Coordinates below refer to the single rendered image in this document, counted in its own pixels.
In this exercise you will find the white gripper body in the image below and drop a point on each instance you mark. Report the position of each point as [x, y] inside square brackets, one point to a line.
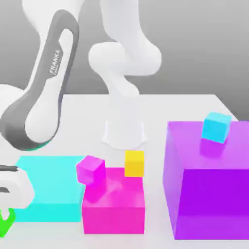
[18, 186]

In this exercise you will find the small green cube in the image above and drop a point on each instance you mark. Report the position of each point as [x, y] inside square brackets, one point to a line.
[11, 216]

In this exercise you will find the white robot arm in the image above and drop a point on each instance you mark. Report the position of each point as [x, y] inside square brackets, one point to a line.
[124, 58]

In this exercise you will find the small magenta cube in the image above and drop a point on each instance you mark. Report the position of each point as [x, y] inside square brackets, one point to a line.
[88, 168]

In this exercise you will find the small yellow cube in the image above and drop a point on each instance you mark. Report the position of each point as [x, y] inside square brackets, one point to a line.
[134, 164]

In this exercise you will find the small light blue cube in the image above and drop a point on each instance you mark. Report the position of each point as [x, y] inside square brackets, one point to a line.
[215, 128]

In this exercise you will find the large cyan box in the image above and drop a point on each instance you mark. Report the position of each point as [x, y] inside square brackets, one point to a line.
[54, 181]

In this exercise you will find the large pink box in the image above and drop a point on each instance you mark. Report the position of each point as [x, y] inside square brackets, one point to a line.
[114, 212]

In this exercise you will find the large purple box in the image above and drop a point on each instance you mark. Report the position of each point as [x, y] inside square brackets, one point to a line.
[212, 200]

